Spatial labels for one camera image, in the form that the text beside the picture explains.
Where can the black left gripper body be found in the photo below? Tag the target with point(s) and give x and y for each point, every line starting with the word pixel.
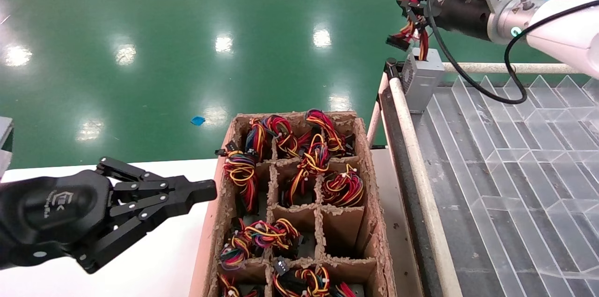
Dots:
pixel 51 215

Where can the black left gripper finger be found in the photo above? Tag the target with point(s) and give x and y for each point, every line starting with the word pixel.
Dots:
pixel 140 222
pixel 149 184

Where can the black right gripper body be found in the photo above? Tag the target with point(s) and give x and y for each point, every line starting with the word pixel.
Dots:
pixel 463 16

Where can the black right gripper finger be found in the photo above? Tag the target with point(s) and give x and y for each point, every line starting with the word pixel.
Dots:
pixel 419 20
pixel 408 4

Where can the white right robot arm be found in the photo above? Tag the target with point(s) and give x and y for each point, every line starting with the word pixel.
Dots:
pixel 561 25

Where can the brown cardboard divider box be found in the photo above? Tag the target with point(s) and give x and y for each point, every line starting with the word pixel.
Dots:
pixel 220 222

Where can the blue scrap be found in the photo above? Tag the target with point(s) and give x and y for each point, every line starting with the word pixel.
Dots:
pixel 197 121

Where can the grey metal panel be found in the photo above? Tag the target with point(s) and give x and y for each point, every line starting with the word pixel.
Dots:
pixel 4 147

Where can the clear acrylic divider tray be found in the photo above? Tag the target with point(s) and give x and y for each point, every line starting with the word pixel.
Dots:
pixel 529 170

